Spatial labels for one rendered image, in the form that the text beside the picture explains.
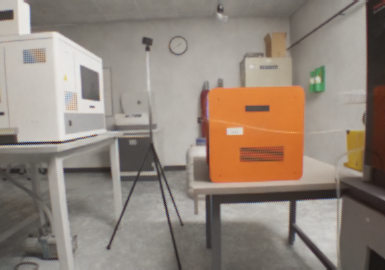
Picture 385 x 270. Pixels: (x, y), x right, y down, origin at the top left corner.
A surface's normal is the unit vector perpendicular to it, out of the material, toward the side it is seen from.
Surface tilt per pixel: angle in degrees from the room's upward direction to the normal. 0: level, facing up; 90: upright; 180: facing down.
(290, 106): 90
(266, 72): 90
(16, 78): 90
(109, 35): 90
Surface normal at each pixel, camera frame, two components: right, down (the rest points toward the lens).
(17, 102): 0.00, 0.09
